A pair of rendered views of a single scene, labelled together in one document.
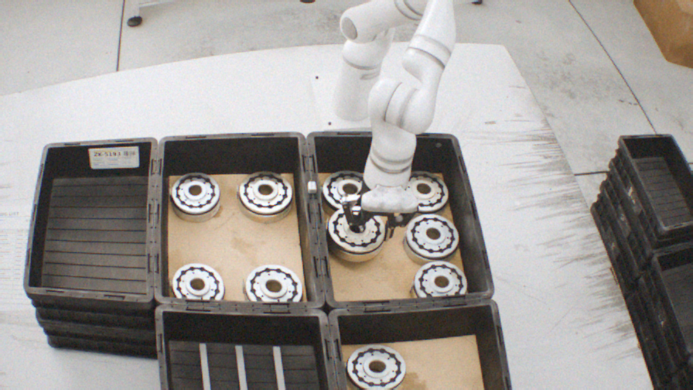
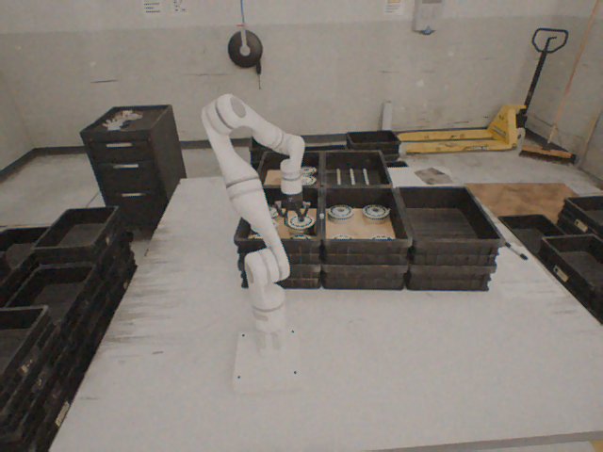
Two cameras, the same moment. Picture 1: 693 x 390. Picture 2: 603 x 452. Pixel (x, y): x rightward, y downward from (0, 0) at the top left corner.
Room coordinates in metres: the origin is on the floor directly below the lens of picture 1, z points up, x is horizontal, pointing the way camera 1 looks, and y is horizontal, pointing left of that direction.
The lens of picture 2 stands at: (2.14, 0.35, 1.64)
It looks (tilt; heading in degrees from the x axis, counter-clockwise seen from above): 32 degrees down; 198
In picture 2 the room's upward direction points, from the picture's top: 2 degrees counter-clockwise
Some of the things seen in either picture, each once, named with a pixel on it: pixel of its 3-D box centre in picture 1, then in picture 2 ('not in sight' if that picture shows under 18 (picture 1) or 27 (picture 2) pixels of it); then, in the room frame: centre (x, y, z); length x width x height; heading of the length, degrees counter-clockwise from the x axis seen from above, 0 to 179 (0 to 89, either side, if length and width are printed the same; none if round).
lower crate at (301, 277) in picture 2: not in sight; (284, 246); (1.00, -0.10, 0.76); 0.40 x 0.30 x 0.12; 14
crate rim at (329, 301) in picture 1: (399, 216); (282, 213); (1.00, -0.10, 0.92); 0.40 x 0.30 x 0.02; 14
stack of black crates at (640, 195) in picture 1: (647, 222); (6, 387); (1.64, -1.03, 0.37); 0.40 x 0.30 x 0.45; 21
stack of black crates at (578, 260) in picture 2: not in sight; (580, 284); (0.35, 1.26, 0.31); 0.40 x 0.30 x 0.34; 21
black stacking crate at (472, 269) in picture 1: (394, 234); (283, 224); (1.00, -0.10, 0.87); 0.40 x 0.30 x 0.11; 14
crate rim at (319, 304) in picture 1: (229, 217); (362, 213); (0.93, 0.19, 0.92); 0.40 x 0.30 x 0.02; 14
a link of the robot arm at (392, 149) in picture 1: (393, 121); (291, 156); (0.99, -0.05, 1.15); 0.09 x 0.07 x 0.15; 70
